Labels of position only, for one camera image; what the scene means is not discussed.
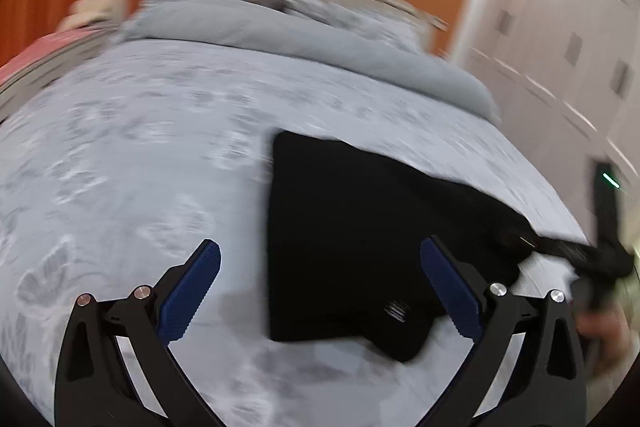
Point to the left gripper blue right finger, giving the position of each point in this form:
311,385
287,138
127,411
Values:
547,386

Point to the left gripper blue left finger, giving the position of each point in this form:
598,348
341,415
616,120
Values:
93,386

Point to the black pants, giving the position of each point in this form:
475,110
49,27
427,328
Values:
344,230

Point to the right hand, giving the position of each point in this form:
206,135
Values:
608,328

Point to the butterfly patterned bed sheet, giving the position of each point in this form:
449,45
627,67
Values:
123,166

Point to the white wardrobe doors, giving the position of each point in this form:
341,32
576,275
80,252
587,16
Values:
565,76

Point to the pink topped window bench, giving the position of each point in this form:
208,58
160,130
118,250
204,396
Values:
47,59

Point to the patterned grey pillows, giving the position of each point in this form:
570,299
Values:
391,30

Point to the grey rolled duvet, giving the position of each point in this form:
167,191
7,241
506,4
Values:
244,25

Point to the cream plush toy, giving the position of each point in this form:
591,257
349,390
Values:
85,13

